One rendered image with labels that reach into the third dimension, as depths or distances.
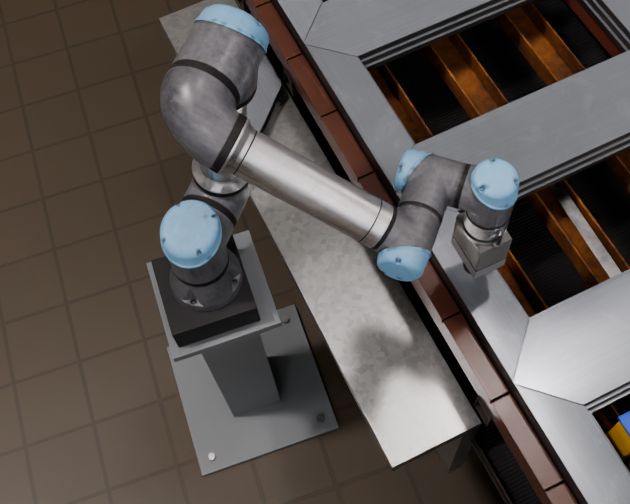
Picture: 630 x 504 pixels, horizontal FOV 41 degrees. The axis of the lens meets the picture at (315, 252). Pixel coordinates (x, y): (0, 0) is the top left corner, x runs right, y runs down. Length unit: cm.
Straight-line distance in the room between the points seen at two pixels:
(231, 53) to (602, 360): 86
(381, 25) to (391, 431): 90
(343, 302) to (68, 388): 107
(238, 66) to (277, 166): 16
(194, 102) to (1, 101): 202
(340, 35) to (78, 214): 123
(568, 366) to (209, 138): 78
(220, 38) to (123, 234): 155
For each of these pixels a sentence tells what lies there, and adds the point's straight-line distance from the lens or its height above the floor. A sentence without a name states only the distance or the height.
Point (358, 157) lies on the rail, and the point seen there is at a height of 83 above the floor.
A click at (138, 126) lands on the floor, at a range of 298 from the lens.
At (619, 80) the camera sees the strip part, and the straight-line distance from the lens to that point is 196.
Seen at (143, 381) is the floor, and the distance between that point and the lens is 255.
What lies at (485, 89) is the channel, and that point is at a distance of 212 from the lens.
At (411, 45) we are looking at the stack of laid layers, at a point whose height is 83.
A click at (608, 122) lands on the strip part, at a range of 189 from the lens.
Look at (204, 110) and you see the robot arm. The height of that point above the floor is 137.
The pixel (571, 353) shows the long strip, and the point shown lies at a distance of 162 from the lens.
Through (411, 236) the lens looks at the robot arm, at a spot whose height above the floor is 120.
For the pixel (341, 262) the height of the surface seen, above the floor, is 68.
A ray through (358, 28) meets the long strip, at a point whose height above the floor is 86.
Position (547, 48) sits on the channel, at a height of 68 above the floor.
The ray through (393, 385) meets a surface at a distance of 175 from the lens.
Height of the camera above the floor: 235
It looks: 63 degrees down
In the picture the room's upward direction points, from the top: 7 degrees counter-clockwise
